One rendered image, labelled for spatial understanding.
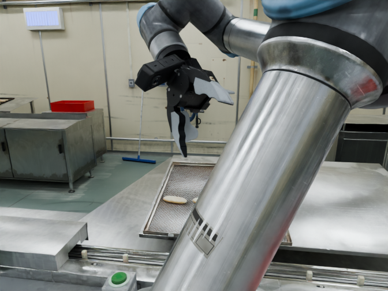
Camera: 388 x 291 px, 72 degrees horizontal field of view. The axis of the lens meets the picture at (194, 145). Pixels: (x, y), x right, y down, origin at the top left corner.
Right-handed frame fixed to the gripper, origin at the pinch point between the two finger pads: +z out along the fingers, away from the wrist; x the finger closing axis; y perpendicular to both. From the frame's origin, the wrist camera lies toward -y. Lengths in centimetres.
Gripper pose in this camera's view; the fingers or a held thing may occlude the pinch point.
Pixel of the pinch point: (204, 134)
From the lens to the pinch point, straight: 46.2
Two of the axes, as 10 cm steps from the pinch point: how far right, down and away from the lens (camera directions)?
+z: 3.9, 8.1, -4.4
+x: -5.1, 5.9, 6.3
